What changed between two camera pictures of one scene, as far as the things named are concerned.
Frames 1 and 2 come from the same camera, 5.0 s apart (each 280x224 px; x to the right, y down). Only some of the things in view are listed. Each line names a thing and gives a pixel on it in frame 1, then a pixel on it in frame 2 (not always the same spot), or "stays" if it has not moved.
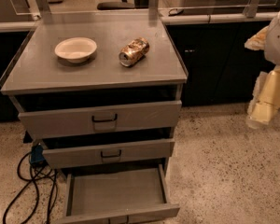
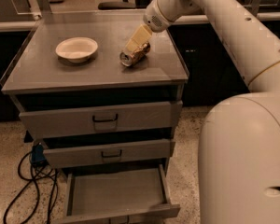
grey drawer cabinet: [102, 100] stays
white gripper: [278, 40] → [153, 17]
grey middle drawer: [108, 153] stays
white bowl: [75, 49] stays
